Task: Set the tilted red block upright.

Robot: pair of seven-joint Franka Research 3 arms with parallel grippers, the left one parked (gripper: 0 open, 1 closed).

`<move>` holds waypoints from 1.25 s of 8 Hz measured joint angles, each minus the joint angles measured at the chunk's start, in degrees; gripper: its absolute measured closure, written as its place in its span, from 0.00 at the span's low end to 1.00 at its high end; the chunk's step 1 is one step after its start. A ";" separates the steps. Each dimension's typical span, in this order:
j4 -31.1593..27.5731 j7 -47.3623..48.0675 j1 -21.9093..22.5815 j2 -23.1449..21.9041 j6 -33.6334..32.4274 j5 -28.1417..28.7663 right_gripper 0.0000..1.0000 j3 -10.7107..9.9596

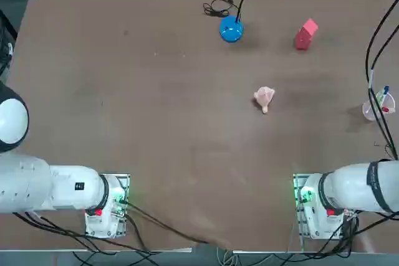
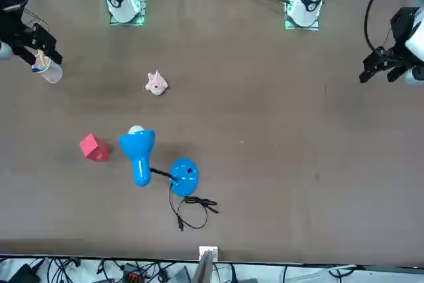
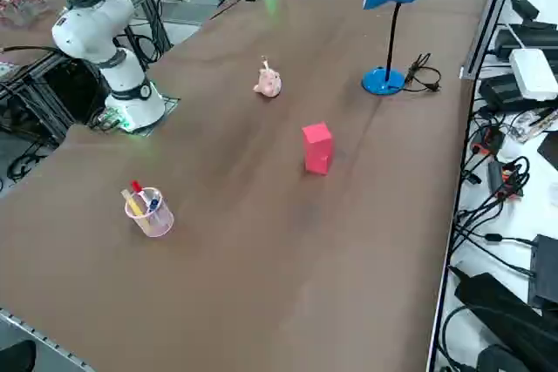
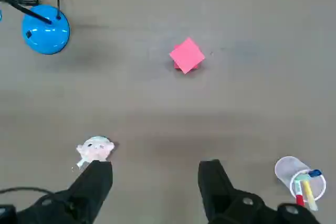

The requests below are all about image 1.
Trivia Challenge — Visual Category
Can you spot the marker with blue cap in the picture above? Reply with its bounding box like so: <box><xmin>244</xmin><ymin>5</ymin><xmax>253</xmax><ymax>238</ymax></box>
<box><xmin>375</xmin><ymin>85</ymin><xmax>391</xmax><ymax>103</ymax></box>

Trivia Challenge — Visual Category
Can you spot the clear plastic cup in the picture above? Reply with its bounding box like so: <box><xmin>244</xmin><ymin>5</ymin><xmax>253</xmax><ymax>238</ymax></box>
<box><xmin>362</xmin><ymin>91</ymin><xmax>396</xmax><ymax>122</ymax></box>

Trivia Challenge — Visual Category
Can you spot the red foam block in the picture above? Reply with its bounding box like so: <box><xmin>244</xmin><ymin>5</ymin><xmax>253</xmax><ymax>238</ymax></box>
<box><xmin>294</xmin><ymin>18</ymin><xmax>319</xmax><ymax>52</ymax></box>

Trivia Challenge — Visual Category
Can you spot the black lamp power cable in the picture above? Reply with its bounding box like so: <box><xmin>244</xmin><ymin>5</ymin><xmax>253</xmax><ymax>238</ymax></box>
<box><xmin>203</xmin><ymin>0</ymin><xmax>238</xmax><ymax>17</ymax></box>

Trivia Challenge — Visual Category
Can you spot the pink plush toy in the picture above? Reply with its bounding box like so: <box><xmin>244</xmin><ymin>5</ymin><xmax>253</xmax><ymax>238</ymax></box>
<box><xmin>252</xmin><ymin>86</ymin><xmax>277</xmax><ymax>115</ymax></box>

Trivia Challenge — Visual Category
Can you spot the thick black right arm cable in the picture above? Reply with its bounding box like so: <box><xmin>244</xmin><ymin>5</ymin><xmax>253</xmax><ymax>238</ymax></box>
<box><xmin>365</xmin><ymin>0</ymin><xmax>399</xmax><ymax>159</ymax></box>

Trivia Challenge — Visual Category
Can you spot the blue desk lamp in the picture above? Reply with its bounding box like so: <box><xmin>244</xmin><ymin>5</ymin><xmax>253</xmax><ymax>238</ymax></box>
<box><xmin>219</xmin><ymin>0</ymin><xmax>277</xmax><ymax>44</ymax></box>

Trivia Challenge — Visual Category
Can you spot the black base power cable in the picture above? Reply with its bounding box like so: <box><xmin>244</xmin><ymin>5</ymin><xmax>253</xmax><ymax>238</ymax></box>
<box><xmin>123</xmin><ymin>200</ymin><xmax>213</xmax><ymax>245</ymax></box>

